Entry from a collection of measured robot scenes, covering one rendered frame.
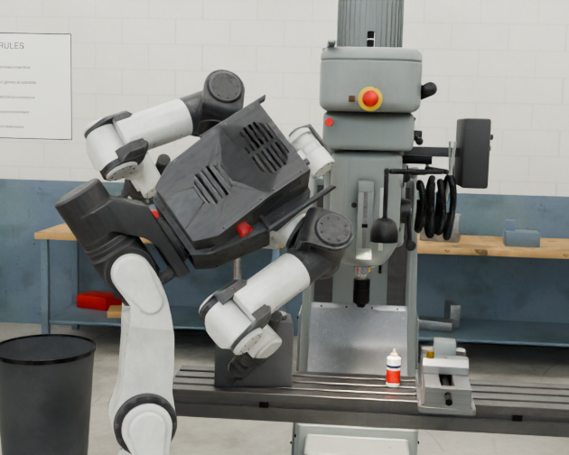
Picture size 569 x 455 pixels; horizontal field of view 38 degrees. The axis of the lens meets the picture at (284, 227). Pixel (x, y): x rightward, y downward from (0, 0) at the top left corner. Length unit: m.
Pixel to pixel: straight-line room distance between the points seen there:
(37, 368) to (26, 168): 3.40
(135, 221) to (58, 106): 5.15
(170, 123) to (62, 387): 2.19
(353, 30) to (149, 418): 1.27
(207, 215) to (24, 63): 5.38
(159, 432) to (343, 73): 0.97
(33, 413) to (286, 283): 2.34
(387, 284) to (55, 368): 1.73
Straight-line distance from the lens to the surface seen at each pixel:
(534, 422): 2.38
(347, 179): 2.22
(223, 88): 1.92
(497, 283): 6.71
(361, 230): 2.20
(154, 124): 1.90
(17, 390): 3.92
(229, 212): 1.73
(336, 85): 2.09
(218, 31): 6.64
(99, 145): 1.90
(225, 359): 2.35
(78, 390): 3.95
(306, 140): 1.96
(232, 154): 1.75
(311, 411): 2.33
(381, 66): 2.09
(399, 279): 2.72
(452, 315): 6.23
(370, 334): 2.71
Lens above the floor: 1.69
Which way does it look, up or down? 7 degrees down
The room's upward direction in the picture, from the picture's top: 1 degrees clockwise
